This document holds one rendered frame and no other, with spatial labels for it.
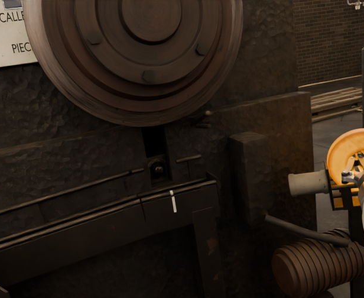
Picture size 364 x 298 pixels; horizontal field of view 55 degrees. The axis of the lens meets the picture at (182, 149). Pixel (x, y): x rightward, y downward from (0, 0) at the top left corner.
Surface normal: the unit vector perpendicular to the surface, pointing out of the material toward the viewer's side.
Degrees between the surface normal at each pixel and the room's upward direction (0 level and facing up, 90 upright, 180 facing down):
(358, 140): 92
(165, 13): 90
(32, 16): 90
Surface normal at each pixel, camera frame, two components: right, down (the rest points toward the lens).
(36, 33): 0.29, 0.20
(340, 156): -0.30, 0.32
